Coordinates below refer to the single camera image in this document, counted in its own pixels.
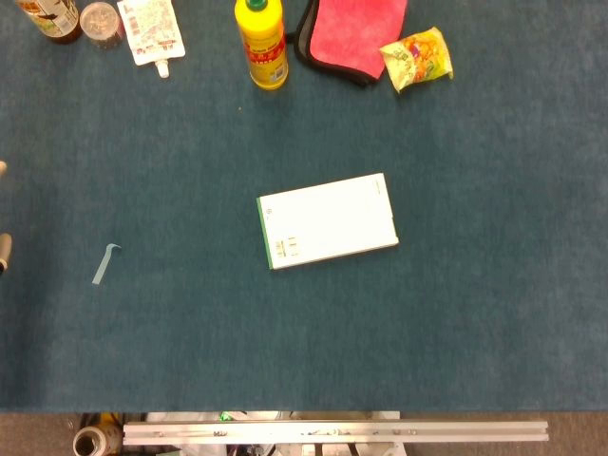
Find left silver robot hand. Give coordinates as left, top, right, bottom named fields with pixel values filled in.
left=0, top=160, right=13, bottom=277

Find light blue paper strip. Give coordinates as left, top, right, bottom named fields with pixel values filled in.
left=91, top=242, right=123, bottom=287

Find white flat cardboard box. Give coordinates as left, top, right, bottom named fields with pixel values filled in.
left=256, top=172, right=400, bottom=271

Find brown tape roll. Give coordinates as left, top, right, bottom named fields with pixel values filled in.
left=71, top=426, right=124, bottom=456

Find brown sauce bottle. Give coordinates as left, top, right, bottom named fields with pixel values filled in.
left=13, top=0, right=83, bottom=46

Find small clear lidded jar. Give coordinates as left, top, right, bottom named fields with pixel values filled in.
left=79, top=1, right=125, bottom=49

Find white spout pouch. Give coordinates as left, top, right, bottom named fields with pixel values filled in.
left=116, top=0, right=187, bottom=80

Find yellow plastic bottle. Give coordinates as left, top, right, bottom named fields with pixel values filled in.
left=234, top=0, right=290, bottom=91

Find pink cloth with black trim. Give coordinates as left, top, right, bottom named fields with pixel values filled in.
left=293, top=0, right=409, bottom=88

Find blue felt table cover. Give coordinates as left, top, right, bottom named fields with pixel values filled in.
left=0, top=0, right=608, bottom=413

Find yellow snack bag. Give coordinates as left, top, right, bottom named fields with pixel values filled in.
left=378, top=26, right=455, bottom=95

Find aluminium profile rail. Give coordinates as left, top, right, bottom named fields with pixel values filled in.
left=123, top=419, right=550, bottom=447

